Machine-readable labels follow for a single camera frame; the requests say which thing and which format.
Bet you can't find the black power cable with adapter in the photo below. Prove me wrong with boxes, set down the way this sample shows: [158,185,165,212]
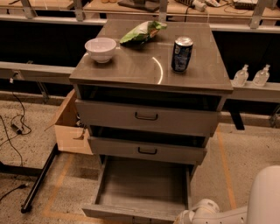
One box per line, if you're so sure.
[0,71,33,202]

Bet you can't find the metal frame rail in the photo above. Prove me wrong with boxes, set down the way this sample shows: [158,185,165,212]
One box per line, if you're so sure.
[0,61,280,103]

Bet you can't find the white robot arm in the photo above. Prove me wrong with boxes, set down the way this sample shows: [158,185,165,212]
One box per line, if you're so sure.
[173,165,280,224]

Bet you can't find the black metal floor bar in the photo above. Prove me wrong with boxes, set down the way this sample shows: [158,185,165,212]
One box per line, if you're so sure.
[0,144,59,214]

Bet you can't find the white ceramic bowl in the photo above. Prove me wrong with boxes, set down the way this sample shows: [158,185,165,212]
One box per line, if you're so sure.
[85,38,116,63]

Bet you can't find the grey drawer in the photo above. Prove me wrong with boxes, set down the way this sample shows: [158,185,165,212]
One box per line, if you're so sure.
[82,156,194,224]
[87,136,207,165]
[75,100,219,137]

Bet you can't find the clear sanitizer bottle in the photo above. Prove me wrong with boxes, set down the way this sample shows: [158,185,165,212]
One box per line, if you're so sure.
[233,64,249,87]
[253,65,270,87]

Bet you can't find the green chip bag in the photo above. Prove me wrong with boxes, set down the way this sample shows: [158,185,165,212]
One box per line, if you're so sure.
[120,21,167,44]

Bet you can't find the blue soda can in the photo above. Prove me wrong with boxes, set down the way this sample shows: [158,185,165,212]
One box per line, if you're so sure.
[171,37,193,73]

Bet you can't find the wooden workbench in background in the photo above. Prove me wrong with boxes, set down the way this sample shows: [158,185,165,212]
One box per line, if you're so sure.
[0,0,280,20]

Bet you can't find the grey middle drawer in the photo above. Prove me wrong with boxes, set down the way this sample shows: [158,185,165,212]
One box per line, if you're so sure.
[87,136,207,165]

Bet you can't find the grey bottom drawer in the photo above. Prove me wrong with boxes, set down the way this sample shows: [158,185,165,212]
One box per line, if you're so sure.
[82,156,194,224]

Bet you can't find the grey top drawer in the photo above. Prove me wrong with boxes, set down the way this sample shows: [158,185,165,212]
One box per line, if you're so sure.
[75,100,219,137]

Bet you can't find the open cardboard box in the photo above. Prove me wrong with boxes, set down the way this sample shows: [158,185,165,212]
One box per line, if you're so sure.
[47,89,92,155]

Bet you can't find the clear sanitizer bottle left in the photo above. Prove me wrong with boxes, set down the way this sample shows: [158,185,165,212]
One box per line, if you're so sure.
[233,64,249,87]

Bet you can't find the grey wooden drawer cabinet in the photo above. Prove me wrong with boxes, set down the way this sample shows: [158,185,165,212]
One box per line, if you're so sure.
[68,18,234,182]

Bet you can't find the clear sanitizer bottle right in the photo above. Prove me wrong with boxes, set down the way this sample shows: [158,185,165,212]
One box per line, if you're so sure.
[253,65,270,87]

